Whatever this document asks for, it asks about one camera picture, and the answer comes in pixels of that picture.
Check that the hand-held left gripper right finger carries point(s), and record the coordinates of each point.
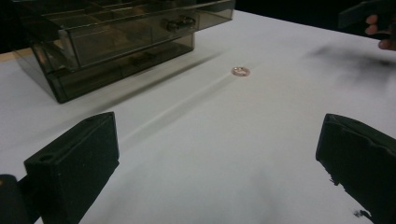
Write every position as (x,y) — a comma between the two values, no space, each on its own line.
(361,155)

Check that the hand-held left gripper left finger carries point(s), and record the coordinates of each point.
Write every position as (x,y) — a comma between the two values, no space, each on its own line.
(74,165)

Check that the smoky transparent drawer organizer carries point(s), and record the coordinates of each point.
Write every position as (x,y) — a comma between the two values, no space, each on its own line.
(102,46)

